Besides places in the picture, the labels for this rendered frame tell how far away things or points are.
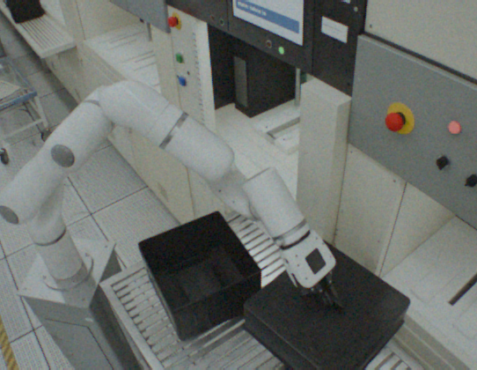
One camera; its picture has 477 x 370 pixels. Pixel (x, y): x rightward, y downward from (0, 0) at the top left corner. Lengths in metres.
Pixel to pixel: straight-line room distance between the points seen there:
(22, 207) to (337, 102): 0.85
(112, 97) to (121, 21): 2.22
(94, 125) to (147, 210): 1.84
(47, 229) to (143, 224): 1.39
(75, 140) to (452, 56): 0.75
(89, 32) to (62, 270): 1.89
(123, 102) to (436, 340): 0.97
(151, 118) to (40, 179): 0.42
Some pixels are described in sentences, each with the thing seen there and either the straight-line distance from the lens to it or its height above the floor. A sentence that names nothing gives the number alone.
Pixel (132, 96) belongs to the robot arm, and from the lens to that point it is 0.88.
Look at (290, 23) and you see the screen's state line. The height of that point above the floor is 1.52.
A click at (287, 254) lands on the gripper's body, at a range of 0.95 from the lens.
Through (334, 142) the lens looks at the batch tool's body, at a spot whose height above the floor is 1.30.
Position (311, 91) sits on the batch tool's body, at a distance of 1.04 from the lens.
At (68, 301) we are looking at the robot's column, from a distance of 1.51.
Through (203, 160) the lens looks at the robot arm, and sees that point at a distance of 0.88.
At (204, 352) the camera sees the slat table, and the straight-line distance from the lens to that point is 1.31.
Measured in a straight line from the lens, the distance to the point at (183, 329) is 1.28.
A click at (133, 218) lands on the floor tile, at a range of 2.77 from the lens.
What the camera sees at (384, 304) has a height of 1.05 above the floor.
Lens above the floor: 1.92
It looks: 42 degrees down
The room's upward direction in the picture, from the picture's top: 4 degrees counter-clockwise
